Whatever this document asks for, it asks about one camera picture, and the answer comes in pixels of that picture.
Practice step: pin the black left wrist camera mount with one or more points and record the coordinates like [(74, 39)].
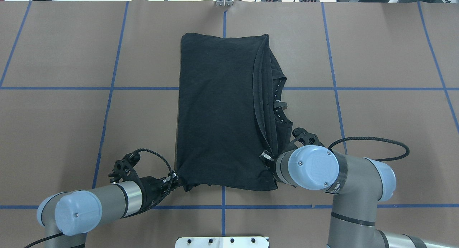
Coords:
[(123, 169)]

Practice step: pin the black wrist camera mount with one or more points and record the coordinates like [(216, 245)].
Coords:
[(123, 169), (303, 137)]

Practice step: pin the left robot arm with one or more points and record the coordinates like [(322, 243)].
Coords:
[(68, 216)]

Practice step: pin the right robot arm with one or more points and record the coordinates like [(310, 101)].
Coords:
[(357, 184)]

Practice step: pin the black graphic t-shirt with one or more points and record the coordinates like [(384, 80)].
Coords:
[(229, 112)]

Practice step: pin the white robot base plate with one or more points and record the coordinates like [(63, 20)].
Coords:
[(223, 242)]

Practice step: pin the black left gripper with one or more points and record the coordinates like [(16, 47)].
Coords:
[(152, 190)]

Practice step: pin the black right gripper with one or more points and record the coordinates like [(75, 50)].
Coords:
[(266, 157)]

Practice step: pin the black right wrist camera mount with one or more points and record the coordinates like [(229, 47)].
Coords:
[(303, 137)]

